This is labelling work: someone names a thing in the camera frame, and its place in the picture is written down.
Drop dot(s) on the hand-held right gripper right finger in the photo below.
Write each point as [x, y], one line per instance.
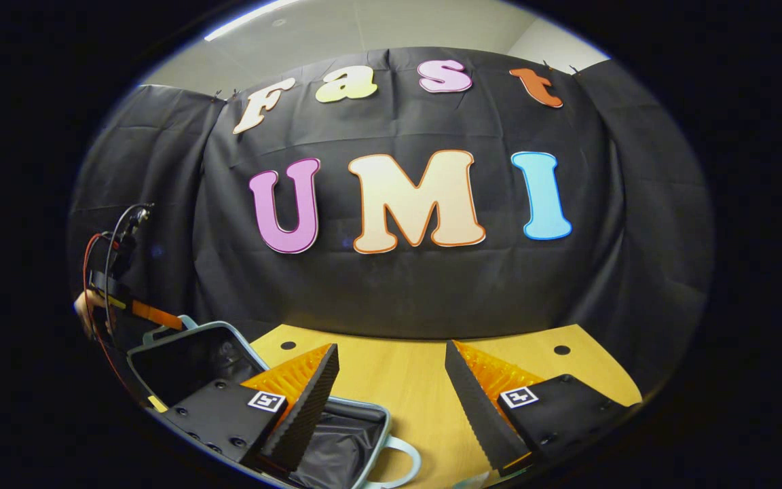
[478, 414]

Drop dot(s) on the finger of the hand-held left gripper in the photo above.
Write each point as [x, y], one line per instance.
[157, 316]

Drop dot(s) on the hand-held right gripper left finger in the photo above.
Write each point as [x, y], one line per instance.
[304, 414]

